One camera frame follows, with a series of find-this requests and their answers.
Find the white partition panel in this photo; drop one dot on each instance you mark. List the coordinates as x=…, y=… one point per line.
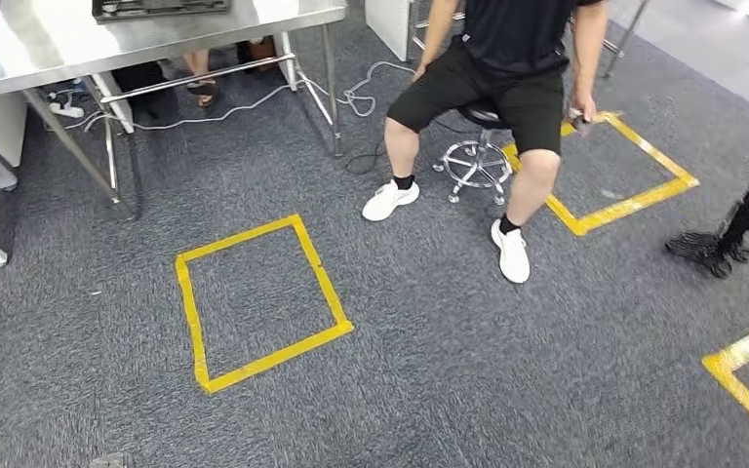
x=387, y=22

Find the white power strip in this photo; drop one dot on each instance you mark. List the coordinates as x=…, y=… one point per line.
x=66, y=110

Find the yellow floor tape square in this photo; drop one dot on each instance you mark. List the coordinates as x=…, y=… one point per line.
x=730, y=362
x=190, y=310
x=633, y=205

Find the stainless steel workbench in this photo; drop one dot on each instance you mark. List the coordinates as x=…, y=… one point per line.
x=90, y=45

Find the grey handheld controller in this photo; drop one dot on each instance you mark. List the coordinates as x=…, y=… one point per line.
x=580, y=121

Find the black chrome stool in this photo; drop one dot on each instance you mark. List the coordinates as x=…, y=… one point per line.
x=478, y=161

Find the black plastic car part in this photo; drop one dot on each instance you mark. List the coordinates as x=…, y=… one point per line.
x=155, y=8

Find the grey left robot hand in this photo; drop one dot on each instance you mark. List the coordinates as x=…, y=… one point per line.
x=111, y=462

